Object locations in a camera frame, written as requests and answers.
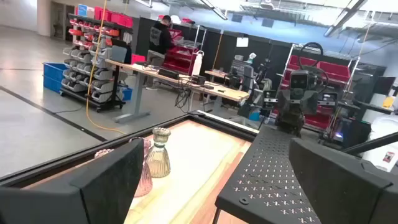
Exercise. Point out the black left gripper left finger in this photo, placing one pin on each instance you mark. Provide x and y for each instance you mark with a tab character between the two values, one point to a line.
93	199

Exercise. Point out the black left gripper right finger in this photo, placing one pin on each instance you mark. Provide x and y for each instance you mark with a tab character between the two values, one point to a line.
342	193

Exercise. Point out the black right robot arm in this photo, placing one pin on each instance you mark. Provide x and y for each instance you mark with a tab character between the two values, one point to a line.
290	124

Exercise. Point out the pink ribbed glass candle holder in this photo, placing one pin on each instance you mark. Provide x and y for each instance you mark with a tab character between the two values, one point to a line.
145	180
104	153

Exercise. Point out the white plastic bucket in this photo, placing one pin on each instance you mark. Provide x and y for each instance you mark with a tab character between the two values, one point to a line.
381	140

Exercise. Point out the wooden desk with grey legs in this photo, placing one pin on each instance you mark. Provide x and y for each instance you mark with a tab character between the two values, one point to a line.
230	92

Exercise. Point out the clear ribbed glass vase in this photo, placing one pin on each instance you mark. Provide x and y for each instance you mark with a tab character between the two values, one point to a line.
158	161

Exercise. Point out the black perforated metal riser shelf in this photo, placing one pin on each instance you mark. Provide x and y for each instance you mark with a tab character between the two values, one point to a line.
267	174

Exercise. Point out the white bottle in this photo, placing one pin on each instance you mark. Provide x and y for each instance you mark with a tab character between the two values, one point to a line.
197	65

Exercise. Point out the small blue bin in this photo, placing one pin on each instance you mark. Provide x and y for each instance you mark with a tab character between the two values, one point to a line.
127	94

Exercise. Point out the storage rack with bins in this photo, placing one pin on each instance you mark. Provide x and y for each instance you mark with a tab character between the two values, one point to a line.
99	74

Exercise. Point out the blue plastic crate stack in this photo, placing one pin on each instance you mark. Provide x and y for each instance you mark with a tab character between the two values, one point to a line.
54	76

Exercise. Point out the black power box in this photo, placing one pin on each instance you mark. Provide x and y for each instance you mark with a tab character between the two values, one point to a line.
169	73

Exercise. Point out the person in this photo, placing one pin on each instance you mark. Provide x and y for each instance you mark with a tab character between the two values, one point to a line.
160	37

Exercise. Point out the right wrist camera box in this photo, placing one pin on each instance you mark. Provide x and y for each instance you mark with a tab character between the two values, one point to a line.
300	80

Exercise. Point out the black metal frame bar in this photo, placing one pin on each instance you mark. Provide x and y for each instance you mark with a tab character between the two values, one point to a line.
373	143

